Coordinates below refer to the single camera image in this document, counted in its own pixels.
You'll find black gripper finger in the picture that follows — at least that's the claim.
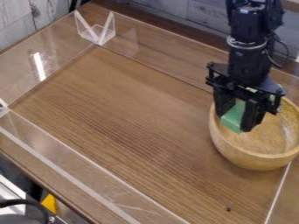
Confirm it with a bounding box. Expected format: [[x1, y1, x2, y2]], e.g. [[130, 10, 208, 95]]
[[240, 99, 267, 132], [214, 87, 236, 116]]

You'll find clear acrylic corner bracket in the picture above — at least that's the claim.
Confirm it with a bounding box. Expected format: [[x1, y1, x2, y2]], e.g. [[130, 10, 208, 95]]
[[73, 11, 116, 46]]

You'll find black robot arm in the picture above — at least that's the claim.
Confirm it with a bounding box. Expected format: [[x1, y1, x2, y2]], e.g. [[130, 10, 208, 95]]
[[206, 0, 286, 133]]

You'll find brown wooden bowl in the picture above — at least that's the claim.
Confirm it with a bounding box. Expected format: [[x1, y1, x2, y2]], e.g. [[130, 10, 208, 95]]
[[208, 97, 299, 171]]

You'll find yellow black label plate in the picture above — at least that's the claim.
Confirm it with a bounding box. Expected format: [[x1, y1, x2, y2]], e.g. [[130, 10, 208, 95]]
[[41, 193, 57, 214]]

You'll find clear acrylic front wall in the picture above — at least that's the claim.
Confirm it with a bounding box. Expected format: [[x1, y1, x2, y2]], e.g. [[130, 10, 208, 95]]
[[0, 99, 190, 224]]

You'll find black cable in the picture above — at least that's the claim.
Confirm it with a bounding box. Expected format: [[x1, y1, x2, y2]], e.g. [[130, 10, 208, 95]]
[[0, 199, 52, 224]]

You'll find green rectangular block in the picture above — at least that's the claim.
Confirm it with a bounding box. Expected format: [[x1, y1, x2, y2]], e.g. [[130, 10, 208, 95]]
[[219, 88, 258, 134]]

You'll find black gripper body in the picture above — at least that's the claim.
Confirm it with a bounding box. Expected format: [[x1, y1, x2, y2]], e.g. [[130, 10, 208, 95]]
[[206, 62, 286, 115]]

